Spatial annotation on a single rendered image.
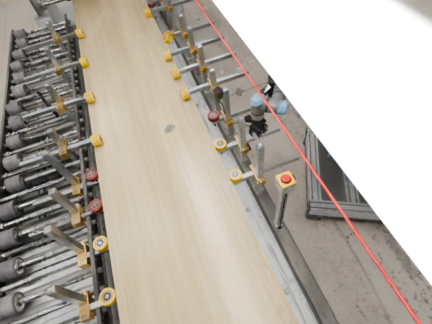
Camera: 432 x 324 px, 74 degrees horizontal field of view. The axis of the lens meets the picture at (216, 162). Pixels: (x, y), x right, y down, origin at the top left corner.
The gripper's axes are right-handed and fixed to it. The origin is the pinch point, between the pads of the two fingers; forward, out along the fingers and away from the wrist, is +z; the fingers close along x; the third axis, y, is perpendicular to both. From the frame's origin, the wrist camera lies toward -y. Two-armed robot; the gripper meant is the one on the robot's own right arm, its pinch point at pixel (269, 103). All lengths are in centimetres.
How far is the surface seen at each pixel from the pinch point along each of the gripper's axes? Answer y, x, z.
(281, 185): -36, -82, -40
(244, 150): -33.8, -33.5, -3.9
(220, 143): -47, -25, -9
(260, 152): -34, -56, -30
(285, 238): -33, -89, 13
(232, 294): -72, -109, -8
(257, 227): -44, -74, 20
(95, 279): -136, -75, -2
